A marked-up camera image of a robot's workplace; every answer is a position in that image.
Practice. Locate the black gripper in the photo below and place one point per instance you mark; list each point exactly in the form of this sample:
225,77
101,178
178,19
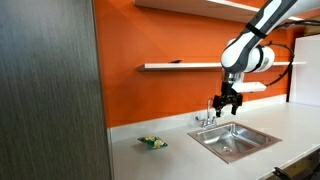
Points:
228,93

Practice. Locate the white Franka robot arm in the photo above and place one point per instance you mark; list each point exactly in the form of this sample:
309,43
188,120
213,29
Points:
246,50

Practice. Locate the green snack packet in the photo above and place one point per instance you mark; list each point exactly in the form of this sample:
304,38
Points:
153,142

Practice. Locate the stainless steel sink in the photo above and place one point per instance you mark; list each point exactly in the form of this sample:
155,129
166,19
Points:
233,141

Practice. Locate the white backsplash strip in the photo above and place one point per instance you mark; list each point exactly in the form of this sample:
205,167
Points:
150,128

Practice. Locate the white appliance side panel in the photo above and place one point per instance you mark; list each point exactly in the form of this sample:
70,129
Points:
306,70

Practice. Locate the dark wood cabinet panel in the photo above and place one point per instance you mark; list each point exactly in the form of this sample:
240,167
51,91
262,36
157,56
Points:
50,90

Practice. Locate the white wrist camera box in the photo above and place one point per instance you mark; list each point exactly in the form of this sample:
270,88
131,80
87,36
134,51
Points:
250,87

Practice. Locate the thin white wall shelf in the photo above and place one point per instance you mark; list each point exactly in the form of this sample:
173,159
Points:
173,66

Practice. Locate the black clamp mount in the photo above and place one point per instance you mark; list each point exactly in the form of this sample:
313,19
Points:
283,174

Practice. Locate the wide white wall shelf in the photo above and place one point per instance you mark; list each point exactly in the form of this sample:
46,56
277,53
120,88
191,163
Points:
186,6

